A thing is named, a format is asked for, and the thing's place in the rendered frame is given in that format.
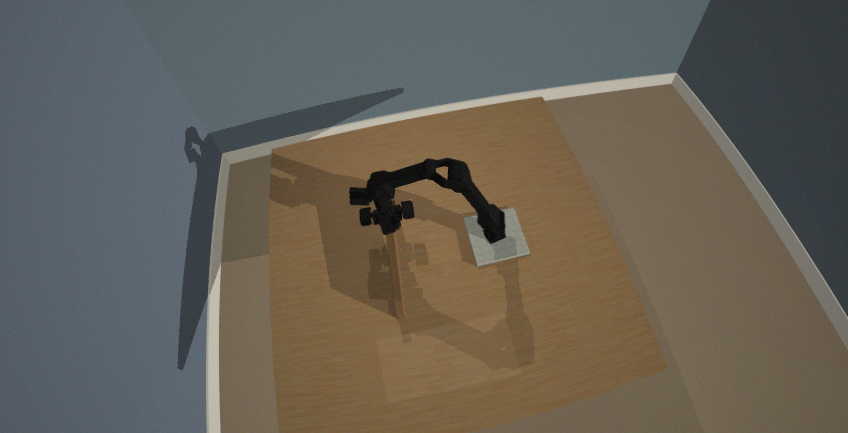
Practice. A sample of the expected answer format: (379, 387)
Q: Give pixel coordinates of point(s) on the brown wooden rail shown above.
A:
(398, 292)

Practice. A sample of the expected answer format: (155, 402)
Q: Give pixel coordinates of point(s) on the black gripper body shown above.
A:
(407, 211)

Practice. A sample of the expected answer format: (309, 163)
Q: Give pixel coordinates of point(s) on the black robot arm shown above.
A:
(380, 188)

